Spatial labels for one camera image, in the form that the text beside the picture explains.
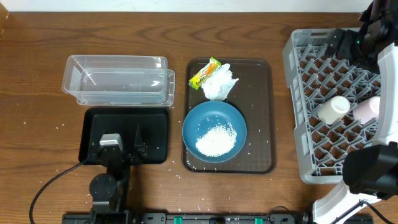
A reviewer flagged white cup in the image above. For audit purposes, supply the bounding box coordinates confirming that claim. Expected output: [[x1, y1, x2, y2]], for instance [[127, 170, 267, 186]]
[[318, 96, 350, 125]]

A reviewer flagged large blue plate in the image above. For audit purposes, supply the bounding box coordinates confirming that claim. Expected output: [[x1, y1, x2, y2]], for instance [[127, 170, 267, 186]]
[[182, 101, 248, 163]]

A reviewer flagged pink cup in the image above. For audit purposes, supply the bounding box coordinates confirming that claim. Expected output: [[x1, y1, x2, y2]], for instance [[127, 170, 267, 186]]
[[353, 96, 380, 124]]

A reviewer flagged white rice pile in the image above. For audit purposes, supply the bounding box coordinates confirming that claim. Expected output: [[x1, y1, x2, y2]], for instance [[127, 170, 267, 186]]
[[195, 123, 237, 157]]

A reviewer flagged yellow snack wrapper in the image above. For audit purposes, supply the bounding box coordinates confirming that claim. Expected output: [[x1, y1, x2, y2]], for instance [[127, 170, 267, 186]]
[[188, 57, 221, 90]]

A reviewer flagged white tissue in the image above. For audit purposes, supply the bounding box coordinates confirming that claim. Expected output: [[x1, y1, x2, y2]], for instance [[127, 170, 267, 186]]
[[201, 63, 239, 101]]

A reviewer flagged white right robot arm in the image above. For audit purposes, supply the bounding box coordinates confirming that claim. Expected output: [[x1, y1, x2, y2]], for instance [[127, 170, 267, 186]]
[[303, 0, 397, 223]]

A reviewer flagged grey dishwasher rack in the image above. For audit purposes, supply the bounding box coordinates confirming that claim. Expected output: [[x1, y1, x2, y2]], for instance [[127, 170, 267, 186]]
[[282, 29, 397, 184]]

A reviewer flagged black plastic tray bin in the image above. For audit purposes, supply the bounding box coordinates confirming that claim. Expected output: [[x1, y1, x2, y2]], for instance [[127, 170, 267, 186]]
[[78, 107, 169, 164]]

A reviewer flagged clear plastic bin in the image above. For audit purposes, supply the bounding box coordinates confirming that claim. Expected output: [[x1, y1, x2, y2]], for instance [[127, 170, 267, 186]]
[[62, 55, 175, 107]]

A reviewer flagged brown serving tray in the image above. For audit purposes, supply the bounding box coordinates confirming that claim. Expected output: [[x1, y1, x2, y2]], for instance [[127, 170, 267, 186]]
[[182, 58, 276, 174]]

